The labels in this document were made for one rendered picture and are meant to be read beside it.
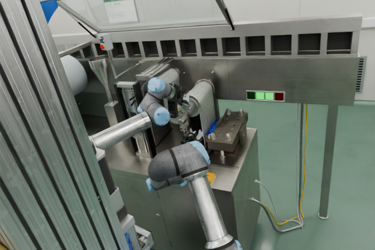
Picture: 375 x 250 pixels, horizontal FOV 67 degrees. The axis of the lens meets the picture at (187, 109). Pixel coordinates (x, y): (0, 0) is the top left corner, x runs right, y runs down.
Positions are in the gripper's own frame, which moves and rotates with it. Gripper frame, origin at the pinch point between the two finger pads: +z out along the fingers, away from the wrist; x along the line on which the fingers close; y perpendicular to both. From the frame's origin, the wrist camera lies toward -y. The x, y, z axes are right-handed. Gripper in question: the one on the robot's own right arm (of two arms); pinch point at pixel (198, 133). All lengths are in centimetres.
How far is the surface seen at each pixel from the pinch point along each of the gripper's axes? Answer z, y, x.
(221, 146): 1.8, -8.9, -13.2
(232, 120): 29.3, -6.1, -12.6
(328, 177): 54, -64, -75
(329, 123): 54, -17, -73
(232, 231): -21, -54, -24
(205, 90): 20.2, 19.8, 0.9
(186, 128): -1.2, 3.9, 7.3
